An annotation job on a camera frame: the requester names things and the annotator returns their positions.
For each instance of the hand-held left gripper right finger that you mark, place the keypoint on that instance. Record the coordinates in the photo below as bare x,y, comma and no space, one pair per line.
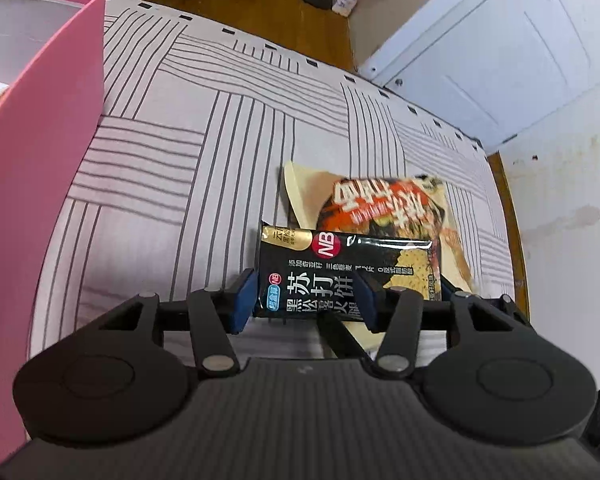
367,305

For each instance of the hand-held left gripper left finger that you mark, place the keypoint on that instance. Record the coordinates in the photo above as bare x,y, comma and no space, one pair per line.
244,300

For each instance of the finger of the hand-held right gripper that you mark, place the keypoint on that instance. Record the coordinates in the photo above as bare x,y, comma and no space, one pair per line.
449,287

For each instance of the black cracker packet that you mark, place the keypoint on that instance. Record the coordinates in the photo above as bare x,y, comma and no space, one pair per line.
320,260

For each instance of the large beige snack bag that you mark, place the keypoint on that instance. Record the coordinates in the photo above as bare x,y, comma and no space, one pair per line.
380,200

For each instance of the pink storage box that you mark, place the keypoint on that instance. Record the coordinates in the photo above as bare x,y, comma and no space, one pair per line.
40,210

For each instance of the striped white tablecloth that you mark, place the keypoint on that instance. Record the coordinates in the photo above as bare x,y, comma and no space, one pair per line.
205,150

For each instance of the white door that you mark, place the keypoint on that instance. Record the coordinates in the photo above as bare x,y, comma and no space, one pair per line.
480,60

